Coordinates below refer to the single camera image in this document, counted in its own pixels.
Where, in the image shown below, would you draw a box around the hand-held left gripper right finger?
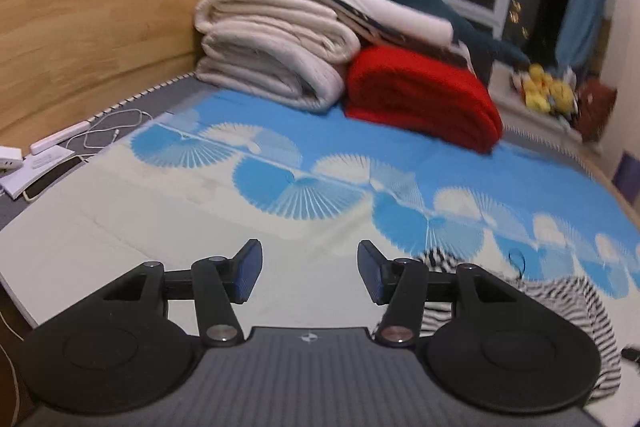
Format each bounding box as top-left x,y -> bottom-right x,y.
356,240 -> 526,348

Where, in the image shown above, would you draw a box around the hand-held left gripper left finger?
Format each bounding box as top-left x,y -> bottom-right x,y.
102,238 -> 263,348

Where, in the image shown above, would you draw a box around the black white striped garment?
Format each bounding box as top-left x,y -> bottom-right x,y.
417,246 -> 623,403

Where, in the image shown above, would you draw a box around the blue white fan print bed mat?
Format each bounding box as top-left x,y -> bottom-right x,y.
0,89 -> 640,350

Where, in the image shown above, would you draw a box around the red folded blanket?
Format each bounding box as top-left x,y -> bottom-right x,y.
344,46 -> 505,154

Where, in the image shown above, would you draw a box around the smartphone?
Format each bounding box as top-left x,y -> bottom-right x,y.
23,155 -> 89,203

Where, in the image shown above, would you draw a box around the white window sill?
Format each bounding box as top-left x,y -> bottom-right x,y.
487,69 -> 603,154

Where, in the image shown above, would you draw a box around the white power strip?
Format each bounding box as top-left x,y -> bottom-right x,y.
30,119 -> 94,156

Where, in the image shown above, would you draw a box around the cream folded quilt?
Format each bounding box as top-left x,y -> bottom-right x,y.
193,0 -> 362,114

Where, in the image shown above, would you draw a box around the yellow plush toys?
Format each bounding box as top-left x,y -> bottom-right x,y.
511,63 -> 577,114

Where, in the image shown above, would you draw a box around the white charger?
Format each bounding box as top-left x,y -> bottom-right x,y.
0,146 -> 24,170

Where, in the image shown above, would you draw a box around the white folded blanket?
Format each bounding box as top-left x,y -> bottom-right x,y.
310,0 -> 457,50

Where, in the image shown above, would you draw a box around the purple box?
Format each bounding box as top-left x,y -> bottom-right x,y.
612,150 -> 640,204

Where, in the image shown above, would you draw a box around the wooden headboard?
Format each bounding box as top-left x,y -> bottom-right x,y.
0,0 -> 251,154

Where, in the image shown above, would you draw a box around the black hair tie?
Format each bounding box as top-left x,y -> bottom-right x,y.
508,246 -> 527,281

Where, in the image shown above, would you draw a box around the white charging cable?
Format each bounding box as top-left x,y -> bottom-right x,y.
66,108 -> 154,156

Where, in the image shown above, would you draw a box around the wooden bed frame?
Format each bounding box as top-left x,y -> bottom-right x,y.
582,156 -> 640,222

